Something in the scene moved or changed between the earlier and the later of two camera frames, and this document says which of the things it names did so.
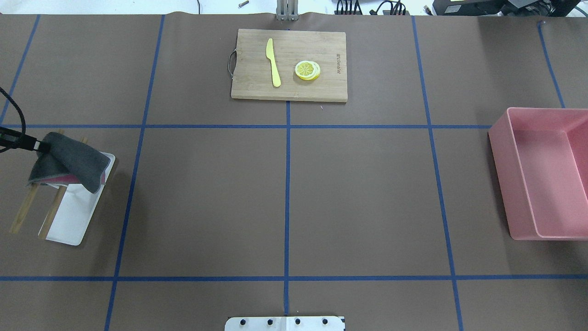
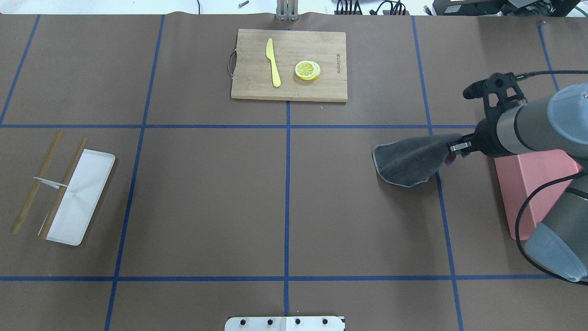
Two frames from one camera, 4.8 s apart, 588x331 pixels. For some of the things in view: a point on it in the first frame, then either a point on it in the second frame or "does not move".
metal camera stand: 287,10 does not move
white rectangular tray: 76,211 does not move
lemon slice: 308,70 does not move
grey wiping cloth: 69,162 → 410,161
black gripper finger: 44,147 → 462,146
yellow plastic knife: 270,54 does not move
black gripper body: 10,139 → 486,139
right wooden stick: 54,207 does not move
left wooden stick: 26,205 does not move
